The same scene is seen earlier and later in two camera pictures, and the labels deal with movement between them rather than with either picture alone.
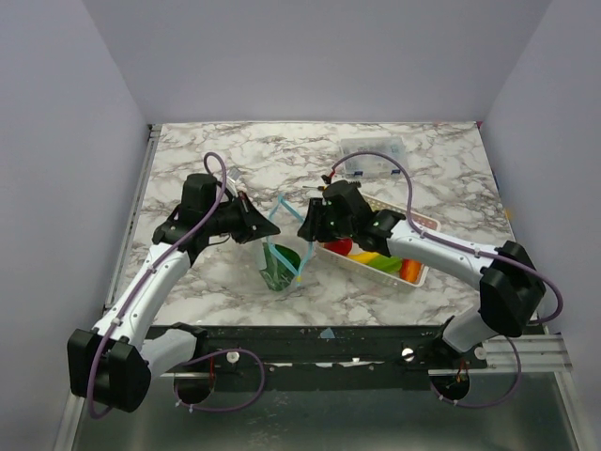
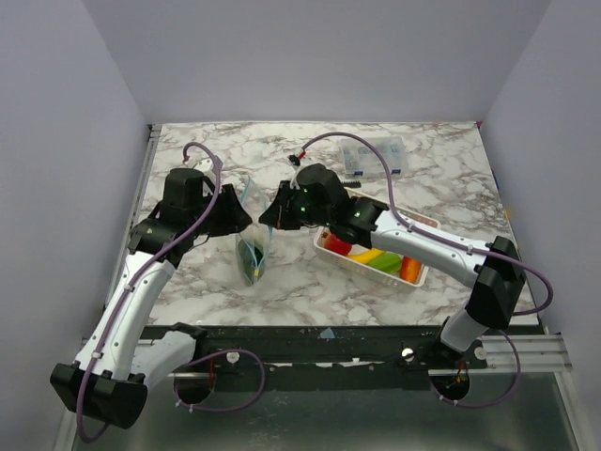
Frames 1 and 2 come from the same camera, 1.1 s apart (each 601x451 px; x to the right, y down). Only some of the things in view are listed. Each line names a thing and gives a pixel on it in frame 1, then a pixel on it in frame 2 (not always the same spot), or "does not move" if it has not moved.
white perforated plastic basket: (421, 220) does not move
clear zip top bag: (285, 256) -> (254, 246)
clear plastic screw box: (374, 165) does not move
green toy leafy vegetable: (277, 273) -> (253, 259)
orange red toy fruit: (409, 271) does not move
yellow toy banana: (363, 256) does not move
